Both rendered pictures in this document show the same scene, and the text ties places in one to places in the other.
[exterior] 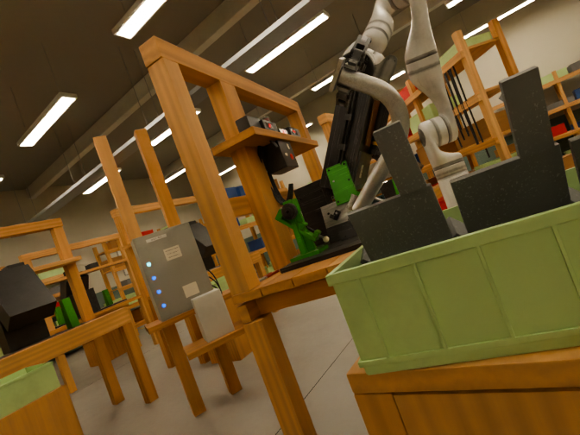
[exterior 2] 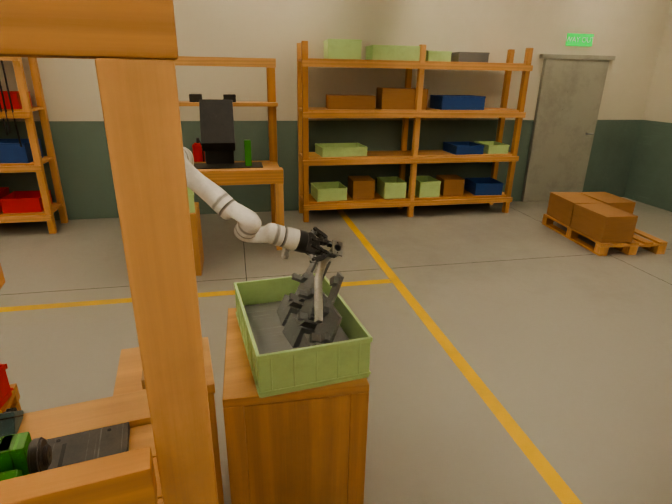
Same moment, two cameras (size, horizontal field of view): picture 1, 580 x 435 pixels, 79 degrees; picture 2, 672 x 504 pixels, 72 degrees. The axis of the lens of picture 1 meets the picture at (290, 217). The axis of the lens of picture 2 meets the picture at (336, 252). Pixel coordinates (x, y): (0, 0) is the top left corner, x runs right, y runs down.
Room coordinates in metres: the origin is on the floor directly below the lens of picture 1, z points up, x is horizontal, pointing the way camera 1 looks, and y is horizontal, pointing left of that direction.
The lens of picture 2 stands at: (1.69, 0.91, 1.84)
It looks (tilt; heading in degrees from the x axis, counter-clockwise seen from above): 21 degrees down; 225
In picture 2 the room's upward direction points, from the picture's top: 1 degrees clockwise
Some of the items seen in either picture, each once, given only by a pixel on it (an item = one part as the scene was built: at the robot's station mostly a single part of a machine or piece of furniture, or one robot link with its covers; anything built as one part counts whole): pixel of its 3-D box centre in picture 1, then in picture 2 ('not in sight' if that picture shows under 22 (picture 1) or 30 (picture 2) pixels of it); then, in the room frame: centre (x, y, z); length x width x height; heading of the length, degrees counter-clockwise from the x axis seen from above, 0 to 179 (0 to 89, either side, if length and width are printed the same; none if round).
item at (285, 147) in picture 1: (279, 158); not in sight; (1.91, -0.06, 1.42); 0.17 x 0.12 x 0.15; 156
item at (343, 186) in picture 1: (343, 182); not in sight; (1.84, -0.32, 1.17); 0.13 x 0.12 x 0.20; 156
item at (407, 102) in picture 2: not in sight; (410, 133); (-3.58, -2.95, 1.12); 3.01 x 0.54 x 2.23; 147
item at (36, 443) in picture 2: (288, 211); (41, 456); (1.59, -0.01, 1.12); 0.07 x 0.03 x 0.08; 66
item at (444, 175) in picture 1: (457, 191); not in sight; (1.11, -0.52, 0.97); 0.09 x 0.09 x 0.17; 70
